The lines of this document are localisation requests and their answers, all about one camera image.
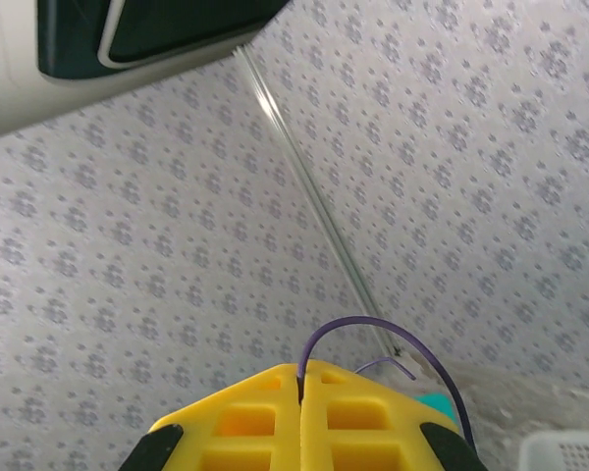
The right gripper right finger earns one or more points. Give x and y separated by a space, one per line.
373 422

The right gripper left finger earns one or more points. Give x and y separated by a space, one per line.
226 422

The teal plastic basket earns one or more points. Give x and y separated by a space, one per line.
437 409

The white plastic basket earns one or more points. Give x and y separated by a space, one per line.
564 454

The white and dark overhead fixture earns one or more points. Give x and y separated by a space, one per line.
127 29

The aluminium corner post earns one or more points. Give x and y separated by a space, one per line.
319 201

